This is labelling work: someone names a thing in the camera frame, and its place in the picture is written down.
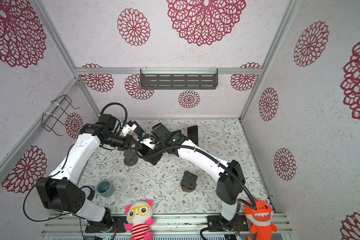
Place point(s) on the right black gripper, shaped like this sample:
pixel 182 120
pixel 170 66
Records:
pixel 152 152

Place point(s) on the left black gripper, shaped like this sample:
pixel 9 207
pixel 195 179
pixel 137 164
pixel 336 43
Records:
pixel 129 139

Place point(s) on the black phone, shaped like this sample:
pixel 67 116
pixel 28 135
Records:
pixel 189 179
pixel 193 134

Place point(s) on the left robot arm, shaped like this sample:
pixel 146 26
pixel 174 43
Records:
pixel 60 192

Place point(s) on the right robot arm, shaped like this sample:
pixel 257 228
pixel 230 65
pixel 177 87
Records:
pixel 228 175

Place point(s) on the tilted phone back left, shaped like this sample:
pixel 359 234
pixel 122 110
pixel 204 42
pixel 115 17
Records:
pixel 140 133

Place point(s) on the round wooden phone stand centre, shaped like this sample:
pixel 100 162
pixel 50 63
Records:
pixel 188 189

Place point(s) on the teal ceramic cup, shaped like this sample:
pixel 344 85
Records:
pixel 105 188

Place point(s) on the small round clock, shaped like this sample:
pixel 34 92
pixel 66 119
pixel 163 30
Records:
pixel 89 192

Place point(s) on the white pink plush doll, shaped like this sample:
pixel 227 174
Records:
pixel 139 220

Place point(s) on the red shark plush toy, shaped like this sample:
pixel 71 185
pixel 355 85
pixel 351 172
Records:
pixel 262 227

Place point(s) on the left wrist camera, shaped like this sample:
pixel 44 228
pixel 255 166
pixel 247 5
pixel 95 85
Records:
pixel 128 127

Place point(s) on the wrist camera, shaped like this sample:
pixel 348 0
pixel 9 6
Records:
pixel 128 127
pixel 149 142

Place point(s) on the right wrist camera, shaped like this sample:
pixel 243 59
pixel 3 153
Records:
pixel 149 142

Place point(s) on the grey wall shelf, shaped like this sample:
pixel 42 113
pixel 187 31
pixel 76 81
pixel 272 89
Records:
pixel 179 80

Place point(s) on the black wire wall rack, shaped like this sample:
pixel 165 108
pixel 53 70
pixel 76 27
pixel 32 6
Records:
pixel 52 117

